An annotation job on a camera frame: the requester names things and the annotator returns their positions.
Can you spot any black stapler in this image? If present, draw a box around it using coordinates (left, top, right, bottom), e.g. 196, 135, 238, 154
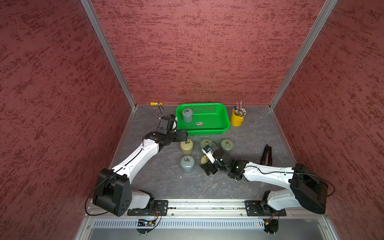
260, 145, 273, 166

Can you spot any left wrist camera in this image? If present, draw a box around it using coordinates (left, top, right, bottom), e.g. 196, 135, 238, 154
156, 115, 177, 135

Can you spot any green tea canister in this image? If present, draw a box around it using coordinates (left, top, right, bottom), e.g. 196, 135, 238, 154
200, 138, 213, 149
221, 139, 235, 154

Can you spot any beige tea canister back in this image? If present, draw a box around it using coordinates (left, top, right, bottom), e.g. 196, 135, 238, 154
201, 155, 210, 165

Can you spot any aluminium corner profile right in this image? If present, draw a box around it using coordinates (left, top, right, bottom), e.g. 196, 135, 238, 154
269, 0, 338, 111

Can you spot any grey-blue tea canister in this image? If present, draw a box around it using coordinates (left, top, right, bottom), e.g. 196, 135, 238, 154
182, 108, 193, 123
180, 156, 195, 174

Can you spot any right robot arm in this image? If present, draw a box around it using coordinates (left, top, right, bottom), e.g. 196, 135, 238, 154
203, 150, 329, 215

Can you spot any yellow metal pencil bucket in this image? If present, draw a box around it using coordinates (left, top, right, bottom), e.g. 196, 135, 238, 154
230, 109, 245, 127

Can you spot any beige tea canister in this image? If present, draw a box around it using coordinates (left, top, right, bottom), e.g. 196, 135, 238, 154
201, 155, 210, 165
180, 139, 194, 156

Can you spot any green plastic basket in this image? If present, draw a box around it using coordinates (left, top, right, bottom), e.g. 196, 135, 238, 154
176, 103, 230, 136

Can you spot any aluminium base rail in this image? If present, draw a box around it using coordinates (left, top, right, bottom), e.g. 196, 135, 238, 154
75, 199, 339, 240

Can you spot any aluminium corner profile left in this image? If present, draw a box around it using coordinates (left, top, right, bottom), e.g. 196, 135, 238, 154
80, 0, 137, 111

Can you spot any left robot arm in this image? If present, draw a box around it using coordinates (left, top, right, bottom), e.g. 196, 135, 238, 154
93, 129, 188, 217

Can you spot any aluminium corner profile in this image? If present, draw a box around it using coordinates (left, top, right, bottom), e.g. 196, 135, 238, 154
80, 0, 137, 111
269, 0, 338, 111

